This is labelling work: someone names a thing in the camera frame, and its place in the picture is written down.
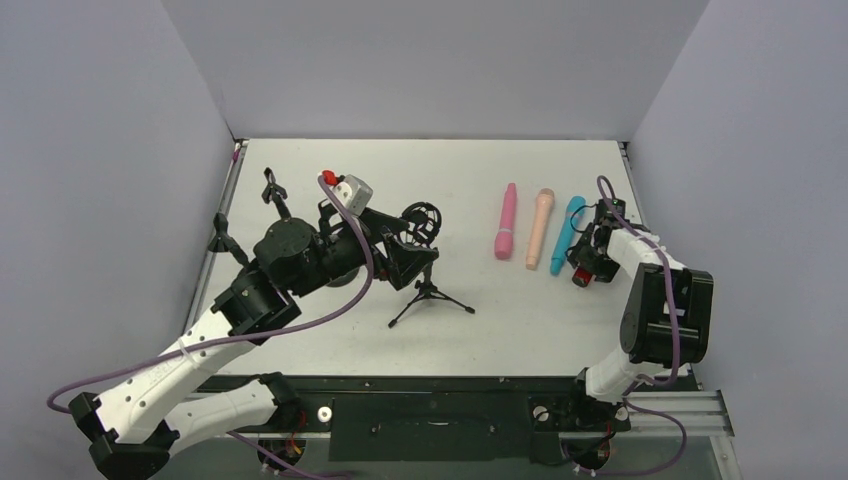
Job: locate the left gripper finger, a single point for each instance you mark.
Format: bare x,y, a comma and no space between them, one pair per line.
403,263
376,223

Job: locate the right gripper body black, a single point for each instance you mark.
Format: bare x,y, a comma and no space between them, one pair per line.
592,250

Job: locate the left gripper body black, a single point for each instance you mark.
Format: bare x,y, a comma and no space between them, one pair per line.
346,251

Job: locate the red mesh microphone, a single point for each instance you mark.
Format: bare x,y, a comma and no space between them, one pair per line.
582,277

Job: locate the teal microphone black stand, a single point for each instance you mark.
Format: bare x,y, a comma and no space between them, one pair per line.
275,194

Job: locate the beige microphone black stand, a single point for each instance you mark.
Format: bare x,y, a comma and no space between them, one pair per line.
222,242

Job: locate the pink microphone black stand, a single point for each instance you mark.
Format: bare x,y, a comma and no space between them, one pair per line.
326,213

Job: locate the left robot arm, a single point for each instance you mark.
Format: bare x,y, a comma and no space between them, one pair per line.
136,427

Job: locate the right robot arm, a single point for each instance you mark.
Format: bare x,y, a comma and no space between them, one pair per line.
665,323

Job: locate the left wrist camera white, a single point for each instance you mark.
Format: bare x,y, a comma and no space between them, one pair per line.
352,192

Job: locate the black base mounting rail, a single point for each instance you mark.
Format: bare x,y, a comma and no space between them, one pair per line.
550,421

